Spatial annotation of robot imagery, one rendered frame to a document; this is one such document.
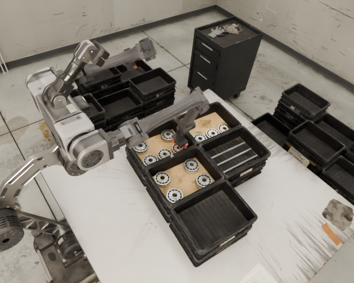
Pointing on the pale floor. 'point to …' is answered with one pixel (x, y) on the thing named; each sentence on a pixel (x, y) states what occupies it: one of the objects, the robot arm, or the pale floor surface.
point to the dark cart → (223, 58)
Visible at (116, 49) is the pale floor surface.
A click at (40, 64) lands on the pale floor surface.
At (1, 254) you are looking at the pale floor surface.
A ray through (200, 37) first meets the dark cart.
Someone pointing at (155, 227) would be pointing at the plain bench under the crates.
